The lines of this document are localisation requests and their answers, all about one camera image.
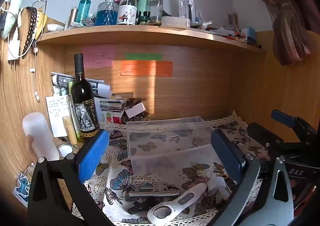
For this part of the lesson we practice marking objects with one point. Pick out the butterfly print lace tablecloth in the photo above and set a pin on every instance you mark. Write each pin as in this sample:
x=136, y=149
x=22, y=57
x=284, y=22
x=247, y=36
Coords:
x=117, y=181

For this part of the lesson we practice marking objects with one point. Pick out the wooden shelf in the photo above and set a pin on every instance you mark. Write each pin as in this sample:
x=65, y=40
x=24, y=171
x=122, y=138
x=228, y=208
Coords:
x=150, y=34

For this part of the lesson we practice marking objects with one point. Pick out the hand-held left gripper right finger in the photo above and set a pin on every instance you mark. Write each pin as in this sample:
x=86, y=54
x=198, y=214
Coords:
x=225, y=153

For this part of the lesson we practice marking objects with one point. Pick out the white hairbrush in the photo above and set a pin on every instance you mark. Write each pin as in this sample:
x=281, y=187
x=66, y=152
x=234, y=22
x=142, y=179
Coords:
x=175, y=22

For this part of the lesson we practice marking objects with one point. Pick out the silver metal flask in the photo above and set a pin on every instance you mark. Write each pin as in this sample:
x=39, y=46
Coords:
x=73, y=17

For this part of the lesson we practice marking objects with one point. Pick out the black plastic clip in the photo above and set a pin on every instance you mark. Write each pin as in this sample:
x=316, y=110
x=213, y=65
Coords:
x=138, y=207

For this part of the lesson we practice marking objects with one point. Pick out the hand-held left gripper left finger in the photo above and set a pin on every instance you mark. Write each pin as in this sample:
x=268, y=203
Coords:
x=92, y=156

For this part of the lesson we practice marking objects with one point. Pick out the clear square bottle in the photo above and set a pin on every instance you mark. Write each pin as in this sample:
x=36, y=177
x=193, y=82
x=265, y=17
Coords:
x=187, y=9

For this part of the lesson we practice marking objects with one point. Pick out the small blue box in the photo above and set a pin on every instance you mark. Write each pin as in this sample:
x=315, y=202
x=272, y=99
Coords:
x=250, y=34

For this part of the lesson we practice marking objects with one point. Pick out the white fluffy hanging toy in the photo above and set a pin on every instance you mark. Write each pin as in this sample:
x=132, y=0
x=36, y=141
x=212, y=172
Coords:
x=12, y=11

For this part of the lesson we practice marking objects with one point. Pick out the green pump bottle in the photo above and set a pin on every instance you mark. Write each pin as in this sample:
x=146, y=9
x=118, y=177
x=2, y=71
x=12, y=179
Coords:
x=143, y=6

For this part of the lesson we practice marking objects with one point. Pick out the orange sticky note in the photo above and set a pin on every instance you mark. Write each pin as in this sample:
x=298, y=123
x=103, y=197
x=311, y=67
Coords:
x=147, y=68

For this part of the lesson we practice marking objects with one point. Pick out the teal tall bottle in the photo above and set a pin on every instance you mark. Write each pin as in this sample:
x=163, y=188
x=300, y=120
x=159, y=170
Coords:
x=84, y=9

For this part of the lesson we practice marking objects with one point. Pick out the white label glass bottle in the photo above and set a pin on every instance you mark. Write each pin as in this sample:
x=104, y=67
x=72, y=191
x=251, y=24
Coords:
x=127, y=11

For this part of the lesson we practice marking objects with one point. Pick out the brown striped curtain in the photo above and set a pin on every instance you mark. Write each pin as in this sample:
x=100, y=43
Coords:
x=290, y=8

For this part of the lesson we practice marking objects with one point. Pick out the small round white tin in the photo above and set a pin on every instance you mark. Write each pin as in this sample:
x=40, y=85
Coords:
x=65, y=150

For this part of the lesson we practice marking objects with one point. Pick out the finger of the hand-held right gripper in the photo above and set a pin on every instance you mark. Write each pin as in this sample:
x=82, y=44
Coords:
x=281, y=117

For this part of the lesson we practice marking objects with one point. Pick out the small white box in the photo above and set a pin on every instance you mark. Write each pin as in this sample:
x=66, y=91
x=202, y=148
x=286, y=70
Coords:
x=55, y=27

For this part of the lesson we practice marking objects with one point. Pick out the small white jar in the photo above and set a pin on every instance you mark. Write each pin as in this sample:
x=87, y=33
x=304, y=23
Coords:
x=217, y=183

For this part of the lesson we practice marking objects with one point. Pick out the yellow lip balm tube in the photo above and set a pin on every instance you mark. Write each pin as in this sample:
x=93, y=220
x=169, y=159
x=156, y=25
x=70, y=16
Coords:
x=70, y=129

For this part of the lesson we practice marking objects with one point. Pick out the white handwritten note paper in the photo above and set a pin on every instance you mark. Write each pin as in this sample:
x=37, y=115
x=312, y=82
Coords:
x=57, y=113

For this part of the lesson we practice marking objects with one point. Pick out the pile of cards and boxes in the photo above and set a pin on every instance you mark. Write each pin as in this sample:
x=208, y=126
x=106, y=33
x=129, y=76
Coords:
x=120, y=108

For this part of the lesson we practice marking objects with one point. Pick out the green olive oil bottle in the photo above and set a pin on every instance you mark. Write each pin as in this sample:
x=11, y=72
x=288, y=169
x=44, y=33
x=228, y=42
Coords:
x=72, y=113

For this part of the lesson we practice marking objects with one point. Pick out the green sticky note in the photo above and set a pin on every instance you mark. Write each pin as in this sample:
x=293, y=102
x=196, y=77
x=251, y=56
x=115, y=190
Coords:
x=143, y=57

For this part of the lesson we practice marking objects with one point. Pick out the white translucent plastic bottle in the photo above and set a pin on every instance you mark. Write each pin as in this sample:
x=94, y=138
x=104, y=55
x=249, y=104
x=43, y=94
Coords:
x=40, y=136

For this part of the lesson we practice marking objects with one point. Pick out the clear glass jar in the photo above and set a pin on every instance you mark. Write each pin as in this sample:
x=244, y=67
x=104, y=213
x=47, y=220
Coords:
x=156, y=8

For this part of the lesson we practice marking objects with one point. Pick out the pink sticky note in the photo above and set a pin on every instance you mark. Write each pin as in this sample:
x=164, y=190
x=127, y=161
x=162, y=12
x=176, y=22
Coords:
x=98, y=56

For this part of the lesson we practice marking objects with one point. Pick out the rolled black white magazine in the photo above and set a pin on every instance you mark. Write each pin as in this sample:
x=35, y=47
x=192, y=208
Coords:
x=100, y=87

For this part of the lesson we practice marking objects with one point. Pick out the silver metal hair clip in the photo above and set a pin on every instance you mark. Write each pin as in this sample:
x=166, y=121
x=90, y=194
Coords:
x=152, y=193

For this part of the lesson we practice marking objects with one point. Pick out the dark wine bottle elephant label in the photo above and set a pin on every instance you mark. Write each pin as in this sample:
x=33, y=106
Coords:
x=83, y=101

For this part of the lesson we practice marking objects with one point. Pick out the white handheld massager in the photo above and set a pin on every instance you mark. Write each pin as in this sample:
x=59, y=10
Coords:
x=185, y=198

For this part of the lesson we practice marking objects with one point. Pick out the blue cartoon sticker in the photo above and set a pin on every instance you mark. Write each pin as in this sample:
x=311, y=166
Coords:
x=22, y=187

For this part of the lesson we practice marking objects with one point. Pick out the clear plastic container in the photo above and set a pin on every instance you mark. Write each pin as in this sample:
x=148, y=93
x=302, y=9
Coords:
x=165, y=141

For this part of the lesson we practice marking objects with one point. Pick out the blue liquid glass bottle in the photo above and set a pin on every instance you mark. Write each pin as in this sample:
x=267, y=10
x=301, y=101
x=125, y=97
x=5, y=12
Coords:
x=107, y=14

